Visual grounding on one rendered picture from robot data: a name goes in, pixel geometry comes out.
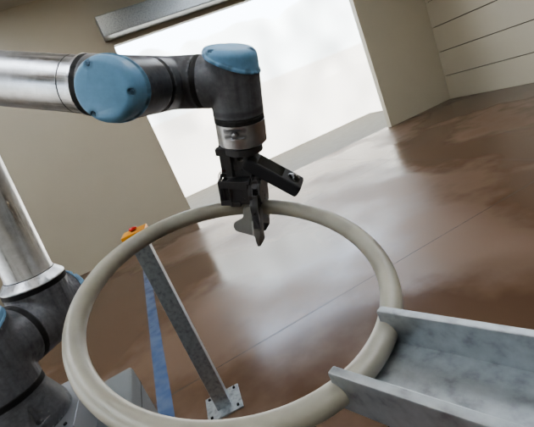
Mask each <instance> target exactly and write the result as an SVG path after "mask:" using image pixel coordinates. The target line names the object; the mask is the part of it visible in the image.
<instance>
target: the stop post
mask: <svg viewBox="0 0 534 427"><path fill-rule="evenodd" d="M147 227H148V226H147V224H144V225H141V226H139V227H136V229H135V230H133V231H127V232H126V233H124V235H123V236H122V237H121V240H122V242H124V241H125V240H127V239H128V238H130V237H131V236H133V235H135V234H136V233H137V232H139V231H141V230H143V229H145V228H147ZM135 255H136V258H137V260H138V262H139V264H140V265H141V266H142V269H143V271H144V273H145V275H146V276H147V279H148V280H149V282H150V284H151V286H152V288H153V290H154V292H155V293H156V295H157V297H158V299H159V301H160V303H161V305H162V307H163V308H164V311H165V312H166V314H167V316H168V318H169V320H170V322H171V323H172V325H173V327H174V329H175V332H176V334H177V335H178V336H179V338H180V340H181V343H182V345H183V347H184V348H185V349H186V352H187V354H188V356H189V358H190V359H191V361H192V363H193V365H194V367H195V369H196V371H197V373H198V375H199V376H200V378H201V380H202V382H203V384H204V386H205V388H206V389H207V391H208V393H209V395H210V398H208V399H207V400H205V401H206V408H207V415H208V419H222V418H224V417H226V416H228V415H230V414H231V413H234V412H235V411H237V410H239V409H241V408H243V407H244V406H243V402H242V397H241V393H240V391H239V387H238V384H235V385H233V386H231V387H229V388H227V389H226V388H225V385H224V383H223V382H222V380H221V378H220V376H219V374H218V372H217V370H216V368H215V366H214V364H213V362H212V360H211V358H210V356H209V354H208V353H207V351H206V349H205V347H204V345H203V343H202V341H201V339H200V337H199V335H198V333H197V331H196V329H195V327H194V325H193V323H192V321H191V320H190V318H189V316H188V314H187V312H186V310H185V308H184V306H183V304H182V302H181V299H180V298H179V296H178V294H177V293H176V291H175V288H174V287H173V285H172V283H171V281H170V278H169V276H168V275H167V273H166V271H165V269H164V266H163V265H162V263H161V262H160V260H159V257H158V255H157V253H156V252H155V250H154V248H153V245H152V243H151V244H149V245H147V246H146V247H144V248H143V249H142V250H140V251H139V252H137V253H136V254H135Z"/></svg>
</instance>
